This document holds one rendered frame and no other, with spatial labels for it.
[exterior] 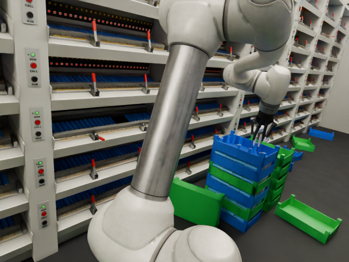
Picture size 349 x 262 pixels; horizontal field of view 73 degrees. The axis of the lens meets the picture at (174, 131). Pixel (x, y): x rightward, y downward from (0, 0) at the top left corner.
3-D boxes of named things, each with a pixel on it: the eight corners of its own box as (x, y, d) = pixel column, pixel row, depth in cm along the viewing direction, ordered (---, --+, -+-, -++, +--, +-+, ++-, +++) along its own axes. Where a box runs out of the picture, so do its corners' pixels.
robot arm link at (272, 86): (286, 97, 109) (258, 88, 115) (298, 66, 99) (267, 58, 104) (278, 109, 103) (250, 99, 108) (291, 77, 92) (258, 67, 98)
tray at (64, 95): (169, 101, 128) (177, 77, 122) (49, 111, 86) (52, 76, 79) (147, 83, 139) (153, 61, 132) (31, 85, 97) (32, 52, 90)
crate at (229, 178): (269, 184, 137) (273, 171, 134) (253, 196, 123) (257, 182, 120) (225, 164, 156) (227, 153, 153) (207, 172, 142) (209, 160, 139)
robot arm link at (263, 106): (282, 106, 104) (278, 117, 108) (281, 95, 111) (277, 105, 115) (260, 103, 106) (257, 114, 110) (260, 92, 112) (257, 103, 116)
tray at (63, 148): (165, 134, 134) (171, 120, 130) (52, 159, 92) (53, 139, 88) (145, 115, 145) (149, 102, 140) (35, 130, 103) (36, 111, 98)
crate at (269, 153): (276, 159, 132) (280, 145, 129) (260, 168, 118) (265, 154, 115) (230, 141, 151) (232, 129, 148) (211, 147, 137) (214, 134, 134)
